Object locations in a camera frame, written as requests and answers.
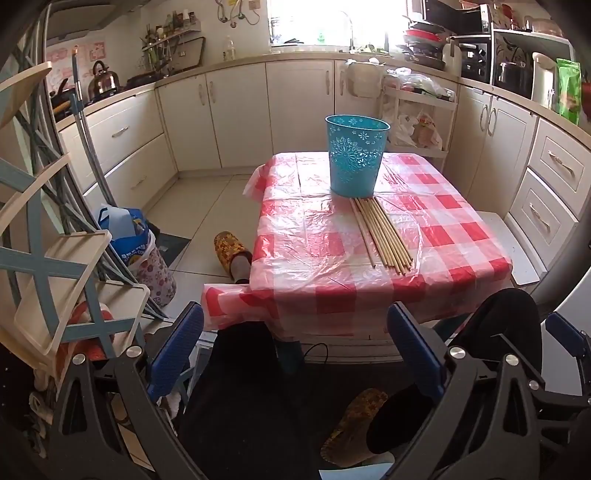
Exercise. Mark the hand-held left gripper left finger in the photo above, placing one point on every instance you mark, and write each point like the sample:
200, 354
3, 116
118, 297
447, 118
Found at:
178, 350

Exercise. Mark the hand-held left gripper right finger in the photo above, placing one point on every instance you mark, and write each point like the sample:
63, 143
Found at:
413, 350

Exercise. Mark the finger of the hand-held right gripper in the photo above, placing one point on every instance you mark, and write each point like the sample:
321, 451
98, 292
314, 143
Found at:
565, 332

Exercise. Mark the row of bamboo chopsticks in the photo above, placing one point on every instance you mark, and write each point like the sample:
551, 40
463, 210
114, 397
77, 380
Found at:
381, 230

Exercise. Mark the teal cutout plastic bin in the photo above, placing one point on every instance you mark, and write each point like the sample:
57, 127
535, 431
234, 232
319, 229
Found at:
355, 157

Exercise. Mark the person's left leg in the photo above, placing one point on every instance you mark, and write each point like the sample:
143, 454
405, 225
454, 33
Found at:
244, 415

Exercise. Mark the yellow patterned slipper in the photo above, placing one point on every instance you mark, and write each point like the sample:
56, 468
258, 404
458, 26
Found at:
226, 247
351, 424

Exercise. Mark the dark floor mat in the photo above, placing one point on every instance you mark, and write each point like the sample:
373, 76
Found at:
173, 247

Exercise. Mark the white step stool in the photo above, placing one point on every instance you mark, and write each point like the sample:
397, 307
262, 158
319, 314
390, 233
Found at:
508, 240

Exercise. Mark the beige blue folding shelf rack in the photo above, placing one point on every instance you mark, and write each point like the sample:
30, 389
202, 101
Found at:
69, 258

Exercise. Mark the cream drawer cabinet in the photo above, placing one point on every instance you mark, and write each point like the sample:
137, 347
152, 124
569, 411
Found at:
129, 138
554, 184

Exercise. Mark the red white checked tablecloth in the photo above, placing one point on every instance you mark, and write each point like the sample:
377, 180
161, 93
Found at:
314, 240

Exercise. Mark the grey metal drying rack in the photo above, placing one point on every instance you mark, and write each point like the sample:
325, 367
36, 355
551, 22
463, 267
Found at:
76, 210

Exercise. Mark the cream door cabinet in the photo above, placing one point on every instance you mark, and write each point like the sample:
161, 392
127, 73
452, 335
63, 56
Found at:
286, 115
503, 147

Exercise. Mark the white plastic shopping bag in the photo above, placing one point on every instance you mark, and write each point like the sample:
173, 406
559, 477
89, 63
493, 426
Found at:
415, 131

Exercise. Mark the green food packet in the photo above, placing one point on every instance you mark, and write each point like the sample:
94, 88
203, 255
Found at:
569, 92

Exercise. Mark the white thermos jug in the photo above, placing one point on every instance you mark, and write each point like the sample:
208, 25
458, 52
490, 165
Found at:
544, 83

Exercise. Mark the white trolley cart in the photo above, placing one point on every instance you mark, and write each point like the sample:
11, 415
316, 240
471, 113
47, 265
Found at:
425, 98

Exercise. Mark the steel cooking pot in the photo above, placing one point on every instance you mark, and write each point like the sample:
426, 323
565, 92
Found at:
512, 76

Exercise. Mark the clear plastic bag pile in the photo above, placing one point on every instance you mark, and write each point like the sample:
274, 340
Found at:
415, 81

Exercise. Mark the white hanging bin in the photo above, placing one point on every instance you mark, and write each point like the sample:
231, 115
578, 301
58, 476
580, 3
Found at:
364, 81

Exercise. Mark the steel kettle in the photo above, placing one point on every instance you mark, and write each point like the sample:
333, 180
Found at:
105, 82

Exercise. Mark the black toaster oven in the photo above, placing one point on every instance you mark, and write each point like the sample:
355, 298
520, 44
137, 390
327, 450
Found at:
475, 60

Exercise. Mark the clear plastic bottle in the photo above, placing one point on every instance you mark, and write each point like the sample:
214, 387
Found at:
229, 50

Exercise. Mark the stack of cookware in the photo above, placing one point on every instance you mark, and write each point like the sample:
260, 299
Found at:
422, 46

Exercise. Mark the chrome kitchen faucet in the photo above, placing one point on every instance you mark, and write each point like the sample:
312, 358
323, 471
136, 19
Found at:
352, 37

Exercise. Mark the black microwave oven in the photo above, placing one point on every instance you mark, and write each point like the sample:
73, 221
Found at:
455, 18

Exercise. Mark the bright kitchen window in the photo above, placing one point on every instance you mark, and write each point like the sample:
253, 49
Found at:
323, 18

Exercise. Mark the wall utensil rack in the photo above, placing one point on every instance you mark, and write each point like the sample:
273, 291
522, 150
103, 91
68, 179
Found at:
171, 44

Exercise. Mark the pink wall poster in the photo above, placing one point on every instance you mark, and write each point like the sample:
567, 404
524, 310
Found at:
60, 60

